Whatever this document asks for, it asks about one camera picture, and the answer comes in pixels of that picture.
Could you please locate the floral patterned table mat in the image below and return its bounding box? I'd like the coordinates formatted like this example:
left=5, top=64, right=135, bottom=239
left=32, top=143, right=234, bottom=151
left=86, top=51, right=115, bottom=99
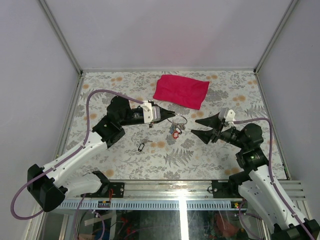
left=65, top=70, right=288, bottom=181

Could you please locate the key with black tag left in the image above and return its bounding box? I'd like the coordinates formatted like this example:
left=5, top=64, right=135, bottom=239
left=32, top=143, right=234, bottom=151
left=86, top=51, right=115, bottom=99
left=137, top=138, right=152, bottom=152

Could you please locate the folded red cloth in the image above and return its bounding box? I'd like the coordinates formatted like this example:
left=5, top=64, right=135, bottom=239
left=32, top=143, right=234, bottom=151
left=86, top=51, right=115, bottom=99
left=153, top=74, right=210, bottom=110

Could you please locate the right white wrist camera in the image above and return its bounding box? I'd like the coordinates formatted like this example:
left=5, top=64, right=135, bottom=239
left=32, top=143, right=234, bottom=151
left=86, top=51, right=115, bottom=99
left=218, top=107, right=236, bottom=126

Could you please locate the left aluminium frame post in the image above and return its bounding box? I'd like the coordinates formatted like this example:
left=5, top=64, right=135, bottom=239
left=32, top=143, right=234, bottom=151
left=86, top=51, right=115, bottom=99
left=37, top=0, right=83, bottom=76

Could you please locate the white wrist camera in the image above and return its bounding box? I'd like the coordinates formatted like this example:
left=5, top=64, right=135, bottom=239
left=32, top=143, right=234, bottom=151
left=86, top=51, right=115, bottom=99
left=140, top=101, right=160, bottom=124
left=218, top=107, right=236, bottom=126

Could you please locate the aluminium frame post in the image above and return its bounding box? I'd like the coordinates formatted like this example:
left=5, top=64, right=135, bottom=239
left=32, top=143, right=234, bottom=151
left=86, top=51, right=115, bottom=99
left=37, top=0, right=83, bottom=76
left=253, top=0, right=300, bottom=74

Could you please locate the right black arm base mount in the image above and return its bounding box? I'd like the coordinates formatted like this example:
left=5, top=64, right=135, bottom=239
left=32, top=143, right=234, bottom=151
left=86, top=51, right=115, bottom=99
left=208, top=175, right=242, bottom=199

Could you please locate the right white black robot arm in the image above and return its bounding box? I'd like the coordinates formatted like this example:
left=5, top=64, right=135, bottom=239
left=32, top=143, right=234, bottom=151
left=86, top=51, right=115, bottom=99
left=192, top=108, right=320, bottom=240

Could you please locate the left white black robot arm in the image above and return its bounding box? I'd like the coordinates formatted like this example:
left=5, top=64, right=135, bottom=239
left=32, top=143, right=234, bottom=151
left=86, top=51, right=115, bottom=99
left=27, top=96, right=176, bottom=212

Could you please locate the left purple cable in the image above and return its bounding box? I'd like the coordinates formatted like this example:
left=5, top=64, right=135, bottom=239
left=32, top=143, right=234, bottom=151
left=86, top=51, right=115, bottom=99
left=9, top=89, right=146, bottom=240

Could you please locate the aluminium front rail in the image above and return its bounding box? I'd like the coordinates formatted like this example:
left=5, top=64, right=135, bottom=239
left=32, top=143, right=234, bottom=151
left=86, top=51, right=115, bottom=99
left=37, top=179, right=307, bottom=201

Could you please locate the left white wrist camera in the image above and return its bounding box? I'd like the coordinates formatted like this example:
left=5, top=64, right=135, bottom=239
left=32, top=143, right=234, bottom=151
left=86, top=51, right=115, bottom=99
left=140, top=101, right=160, bottom=124

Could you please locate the purple cable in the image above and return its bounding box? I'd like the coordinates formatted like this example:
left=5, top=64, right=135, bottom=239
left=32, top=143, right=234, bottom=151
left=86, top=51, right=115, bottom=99
left=9, top=89, right=146, bottom=240
left=233, top=117, right=316, bottom=240

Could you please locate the blue slotted cable duct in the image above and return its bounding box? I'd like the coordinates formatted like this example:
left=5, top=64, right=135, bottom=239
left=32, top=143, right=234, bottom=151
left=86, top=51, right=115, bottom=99
left=57, top=199, right=241, bottom=211

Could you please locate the keyring with coloured tags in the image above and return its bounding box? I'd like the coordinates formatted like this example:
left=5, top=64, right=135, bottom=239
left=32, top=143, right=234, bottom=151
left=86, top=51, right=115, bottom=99
left=167, top=113, right=188, bottom=140

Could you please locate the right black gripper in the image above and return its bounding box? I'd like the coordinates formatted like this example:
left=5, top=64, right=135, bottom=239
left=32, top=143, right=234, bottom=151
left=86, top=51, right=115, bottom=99
left=190, top=111, right=247, bottom=150

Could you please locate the right aluminium frame post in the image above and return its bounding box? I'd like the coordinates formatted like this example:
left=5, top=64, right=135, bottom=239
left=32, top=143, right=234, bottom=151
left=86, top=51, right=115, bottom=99
left=253, top=0, right=300, bottom=74

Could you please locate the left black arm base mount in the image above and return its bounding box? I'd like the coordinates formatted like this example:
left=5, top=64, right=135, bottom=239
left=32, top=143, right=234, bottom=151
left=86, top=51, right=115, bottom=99
left=86, top=182, right=125, bottom=199

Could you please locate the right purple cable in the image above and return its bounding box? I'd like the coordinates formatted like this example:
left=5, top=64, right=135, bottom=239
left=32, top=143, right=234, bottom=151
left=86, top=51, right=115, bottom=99
left=233, top=117, right=316, bottom=240

